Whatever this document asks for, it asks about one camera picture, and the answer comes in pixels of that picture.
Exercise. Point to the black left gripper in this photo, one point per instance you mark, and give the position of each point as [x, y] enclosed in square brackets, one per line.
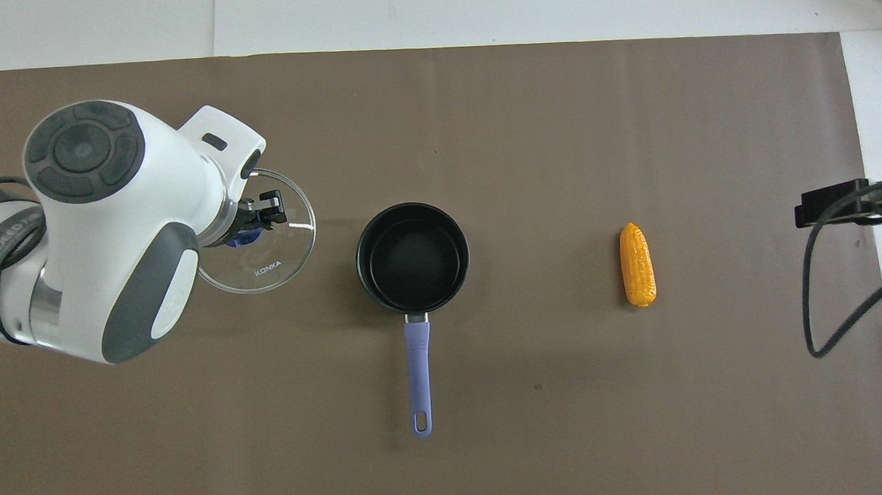
[243, 216]

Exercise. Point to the glass lid with blue knob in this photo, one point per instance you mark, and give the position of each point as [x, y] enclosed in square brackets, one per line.
[282, 248]

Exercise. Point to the yellow corn cob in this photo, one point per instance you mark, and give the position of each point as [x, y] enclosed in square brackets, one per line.
[637, 267]

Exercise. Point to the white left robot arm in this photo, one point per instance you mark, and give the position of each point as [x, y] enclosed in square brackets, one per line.
[115, 219]

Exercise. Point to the brown table mat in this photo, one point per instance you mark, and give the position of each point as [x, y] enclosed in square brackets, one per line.
[571, 422]

